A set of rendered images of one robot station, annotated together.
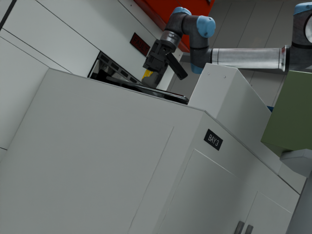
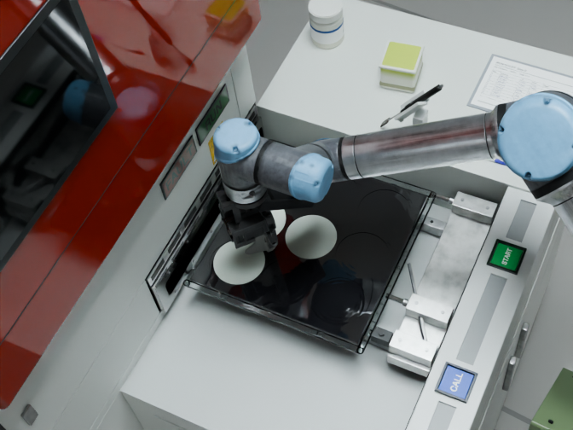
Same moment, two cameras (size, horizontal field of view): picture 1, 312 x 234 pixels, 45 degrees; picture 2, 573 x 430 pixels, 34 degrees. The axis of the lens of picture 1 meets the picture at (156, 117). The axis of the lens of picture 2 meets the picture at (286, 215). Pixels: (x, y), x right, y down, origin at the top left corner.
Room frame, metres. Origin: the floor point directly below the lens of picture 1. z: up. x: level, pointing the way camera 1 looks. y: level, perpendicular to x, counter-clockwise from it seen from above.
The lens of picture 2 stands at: (0.46, 0.10, 2.42)
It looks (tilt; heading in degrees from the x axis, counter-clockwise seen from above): 56 degrees down; 355
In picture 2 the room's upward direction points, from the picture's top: 10 degrees counter-clockwise
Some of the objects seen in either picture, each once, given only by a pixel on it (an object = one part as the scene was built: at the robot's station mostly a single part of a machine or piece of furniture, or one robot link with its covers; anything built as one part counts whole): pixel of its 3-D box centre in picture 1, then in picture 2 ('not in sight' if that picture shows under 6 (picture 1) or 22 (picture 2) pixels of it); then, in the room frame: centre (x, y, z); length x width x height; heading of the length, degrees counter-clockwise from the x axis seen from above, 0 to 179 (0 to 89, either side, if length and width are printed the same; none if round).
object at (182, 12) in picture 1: (178, 23); (240, 153); (1.40, 0.07, 1.21); 0.09 x 0.08 x 0.11; 52
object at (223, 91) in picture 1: (247, 126); (480, 334); (1.13, -0.27, 0.89); 0.55 x 0.09 x 0.14; 141
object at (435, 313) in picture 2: not in sight; (429, 310); (1.20, -0.20, 0.89); 0.08 x 0.03 x 0.03; 51
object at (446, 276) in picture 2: not in sight; (443, 284); (1.26, -0.24, 0.87); 0.36 x 0.08 x 0.03; 141
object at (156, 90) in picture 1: (142, 87); (270, 316); (1.27, 0.08, 0.90); 0.37 x 0.01 x 0.01; 51
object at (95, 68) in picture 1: (126, 94); (211, 210); (1.53, 0.15, 0.89); 0.44 x 0.02 x 0.10; 141
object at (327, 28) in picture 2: not in sight; (327, 21); (1.85, -0.18, 1.01); 0.07 x 0.07 x 0.10
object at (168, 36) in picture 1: (170, 40); (245, 182); (1.40, 0.07, 1.14); 0.08 x 0.08 x 0.05
